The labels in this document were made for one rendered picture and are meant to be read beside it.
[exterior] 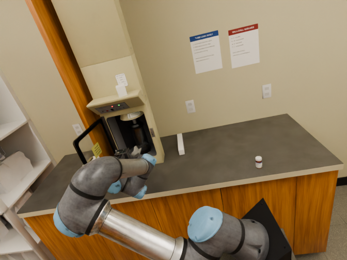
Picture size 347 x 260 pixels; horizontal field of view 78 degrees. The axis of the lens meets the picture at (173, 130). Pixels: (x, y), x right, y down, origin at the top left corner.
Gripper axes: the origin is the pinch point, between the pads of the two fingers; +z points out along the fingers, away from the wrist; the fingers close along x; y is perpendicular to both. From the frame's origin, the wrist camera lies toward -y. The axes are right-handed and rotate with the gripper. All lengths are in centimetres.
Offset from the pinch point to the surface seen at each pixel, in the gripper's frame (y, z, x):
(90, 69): 49, 17, 12
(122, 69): 45.2, 17.5, -6.2
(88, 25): 72, 17, 4
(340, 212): -120, 31, -152
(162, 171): -25.3, 7.9, -13.8
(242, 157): -26, 9, -68
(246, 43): 37, 61, -89
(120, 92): 34.5, 9.2, -3.7
